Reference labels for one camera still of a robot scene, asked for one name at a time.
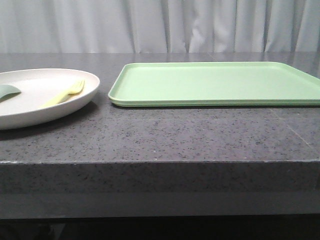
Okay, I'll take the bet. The white round plate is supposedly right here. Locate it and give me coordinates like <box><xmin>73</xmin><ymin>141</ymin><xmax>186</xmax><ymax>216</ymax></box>
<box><xmin>0</xmin><ymin>68</ymin><xmax>100</xmax><ymax>130</ymax></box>

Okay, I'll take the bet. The light green serving tray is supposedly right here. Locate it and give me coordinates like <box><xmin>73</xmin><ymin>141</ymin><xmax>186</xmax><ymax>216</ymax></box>
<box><xmin>108</xmin><ymin>61</ymin><xmax>320</xmax><ymax>107</ymax></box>

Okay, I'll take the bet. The sage green plastic spoon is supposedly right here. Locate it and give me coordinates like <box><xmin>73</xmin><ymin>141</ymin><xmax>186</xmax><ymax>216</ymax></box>
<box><xmin>0</xmin><ymin>84</ymin><xmax>21</xmax><ymax>102</ymax></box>

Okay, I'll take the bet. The yellow plastic fork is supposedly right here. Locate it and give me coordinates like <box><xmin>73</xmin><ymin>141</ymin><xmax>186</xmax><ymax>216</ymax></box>
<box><xmin>38</xmin><ymin>79</ymin><xmax>85</xmax><ymax>109</ymax></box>

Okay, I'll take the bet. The grey white curtain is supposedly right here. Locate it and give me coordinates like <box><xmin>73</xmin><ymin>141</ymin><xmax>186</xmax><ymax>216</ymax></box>
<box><xmin>0</xmin><ymin>0</ymin><xmax>320</xmax><ymax>54</ymax></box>

